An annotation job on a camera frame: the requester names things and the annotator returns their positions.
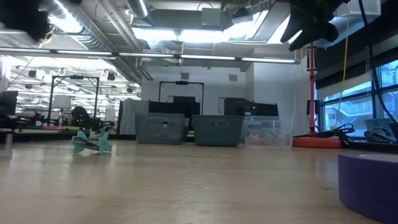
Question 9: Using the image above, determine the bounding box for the blue plastic bin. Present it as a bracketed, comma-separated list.
[191, 114, 246, 147]

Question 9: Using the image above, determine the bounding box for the silver ventilation duct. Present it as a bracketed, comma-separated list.
[124, 0, 150, 19]

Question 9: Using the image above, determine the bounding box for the clear plastic bin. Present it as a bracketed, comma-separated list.
[241, 115, 295, 148]

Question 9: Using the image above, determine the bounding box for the pink stapler remover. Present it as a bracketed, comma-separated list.
[246, 133, 262, 146]

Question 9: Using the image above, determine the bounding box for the purple tape roll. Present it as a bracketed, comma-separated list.
[337, 151, 398, 224]

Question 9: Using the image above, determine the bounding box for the teal stapler remover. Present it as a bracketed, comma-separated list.
[70, 129, 114, 156]

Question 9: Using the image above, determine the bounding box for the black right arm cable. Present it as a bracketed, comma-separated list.
[357, 0, 398, 125]

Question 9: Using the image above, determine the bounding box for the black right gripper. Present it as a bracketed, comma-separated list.
[280, 0, 351, 52]

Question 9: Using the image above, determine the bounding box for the black monitor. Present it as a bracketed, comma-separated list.
[0, 90, 19, 116]

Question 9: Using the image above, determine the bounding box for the smoke grey plastic bin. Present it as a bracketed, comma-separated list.
[134, 112, 189, 146]

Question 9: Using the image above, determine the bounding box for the long ceiling light strip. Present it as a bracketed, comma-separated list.
[0, 46, 302, 65]

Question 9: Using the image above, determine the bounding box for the braided cable coil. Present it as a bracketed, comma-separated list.
[363, 124, 398, 144]

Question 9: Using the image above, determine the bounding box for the black gantry frame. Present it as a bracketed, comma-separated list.
[158, 80, 205, 116]
[47, 75, 101, 125]

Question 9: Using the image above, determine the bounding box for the black cable bundle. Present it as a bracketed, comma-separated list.
[294, 123, 356, 147]

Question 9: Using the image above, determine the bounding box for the red desk lamp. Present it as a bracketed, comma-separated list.
[292, 42, 343, 149]

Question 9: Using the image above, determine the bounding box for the black equipment cabinet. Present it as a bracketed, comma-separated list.
[223, 97, 280, 118]
[148, 99, 201, 116]

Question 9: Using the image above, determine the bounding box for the grey cloth cover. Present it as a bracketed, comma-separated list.
[119, 98, 150, 136]

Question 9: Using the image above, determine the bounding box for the yellow power cable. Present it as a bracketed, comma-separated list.
[336, 37, 349, 125]

